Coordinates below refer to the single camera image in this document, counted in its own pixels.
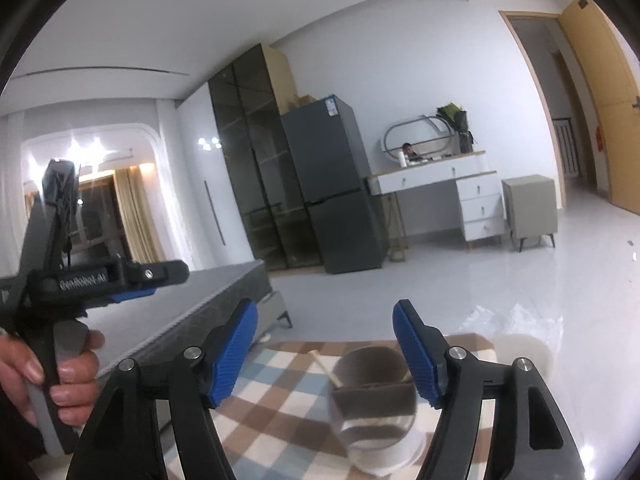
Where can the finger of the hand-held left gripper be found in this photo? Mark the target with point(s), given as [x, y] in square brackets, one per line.
[160, 272]

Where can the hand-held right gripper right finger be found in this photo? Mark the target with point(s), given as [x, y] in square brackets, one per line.
[415, 355]

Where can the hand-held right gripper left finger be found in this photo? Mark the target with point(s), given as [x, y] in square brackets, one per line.
[235, 355]

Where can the wooden chopstick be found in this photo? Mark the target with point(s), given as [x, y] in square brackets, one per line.
[325, 369]

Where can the white divided utensil holder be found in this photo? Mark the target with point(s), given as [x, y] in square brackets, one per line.
[370, 440]

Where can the person's left hand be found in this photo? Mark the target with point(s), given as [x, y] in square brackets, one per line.
[75, 375]

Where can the grey bed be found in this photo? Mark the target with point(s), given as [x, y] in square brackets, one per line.
[200, 310]

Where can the beige curtain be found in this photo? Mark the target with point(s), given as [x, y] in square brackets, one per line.
[140, 220]

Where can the checked tablecloth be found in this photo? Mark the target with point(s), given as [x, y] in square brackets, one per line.
[260, 410]

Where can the dark window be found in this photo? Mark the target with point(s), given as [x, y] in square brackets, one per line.
[100, 220]

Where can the white wardrobe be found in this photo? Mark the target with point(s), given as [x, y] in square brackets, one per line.
[200, 185]

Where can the white round pouf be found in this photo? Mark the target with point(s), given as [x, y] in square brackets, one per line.
[525, 352]

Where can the clear plastic bag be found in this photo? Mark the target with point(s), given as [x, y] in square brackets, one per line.
[530, 320]

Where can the dark glass cabinet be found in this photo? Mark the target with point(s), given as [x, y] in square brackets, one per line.
[250, 160]

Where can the white dressing table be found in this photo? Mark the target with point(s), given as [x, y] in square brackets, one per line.
[480, 210]

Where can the dark grey fridge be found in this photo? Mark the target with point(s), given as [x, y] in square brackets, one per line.
[325, 185]

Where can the grey nightstand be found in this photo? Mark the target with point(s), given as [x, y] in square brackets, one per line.
[530, 205]

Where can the white bottle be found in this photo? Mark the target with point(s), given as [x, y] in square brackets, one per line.
[402, 159]

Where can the black bag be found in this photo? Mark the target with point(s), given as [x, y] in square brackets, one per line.
[465, 142]

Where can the cardboard box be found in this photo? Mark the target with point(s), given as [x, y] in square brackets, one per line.
[302, 102]

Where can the oval mirror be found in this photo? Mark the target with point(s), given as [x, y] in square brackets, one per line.
[425, 132]

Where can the dark wrapped bouquet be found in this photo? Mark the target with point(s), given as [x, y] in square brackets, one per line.
[452, 116]

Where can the white radiator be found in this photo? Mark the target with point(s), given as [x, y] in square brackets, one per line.
[567, 147]

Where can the yellow door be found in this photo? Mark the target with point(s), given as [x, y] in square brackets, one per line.
[600, 110]

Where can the wooden door frame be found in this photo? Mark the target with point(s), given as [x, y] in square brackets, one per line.
[530, 60]

